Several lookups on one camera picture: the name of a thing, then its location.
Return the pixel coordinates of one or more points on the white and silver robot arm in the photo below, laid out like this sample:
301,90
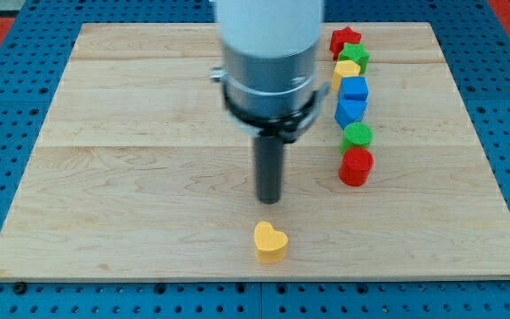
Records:
269,50

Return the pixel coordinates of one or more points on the yellow heart block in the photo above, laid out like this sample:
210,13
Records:
270,244

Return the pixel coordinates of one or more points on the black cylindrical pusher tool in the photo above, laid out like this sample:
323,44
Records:
268,157

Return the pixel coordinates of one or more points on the red cylinder block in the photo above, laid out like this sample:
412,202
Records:
356,166

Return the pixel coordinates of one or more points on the green cylinder block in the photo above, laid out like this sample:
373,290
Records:
356,134

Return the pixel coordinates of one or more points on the blue triangle block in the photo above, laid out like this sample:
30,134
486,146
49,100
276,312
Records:
349,111

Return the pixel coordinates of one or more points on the wooden board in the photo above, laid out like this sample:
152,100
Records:
138,174

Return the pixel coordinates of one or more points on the blue cube block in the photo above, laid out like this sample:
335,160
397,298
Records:
353,88

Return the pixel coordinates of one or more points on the yellow pentagon block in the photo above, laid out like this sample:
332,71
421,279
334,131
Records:
344,68

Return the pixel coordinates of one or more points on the green star block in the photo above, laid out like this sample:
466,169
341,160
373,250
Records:
356,53

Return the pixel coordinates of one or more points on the red star block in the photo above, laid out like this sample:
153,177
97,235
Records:
340,37

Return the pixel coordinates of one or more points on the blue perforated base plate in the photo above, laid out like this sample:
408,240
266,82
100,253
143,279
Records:
33,56

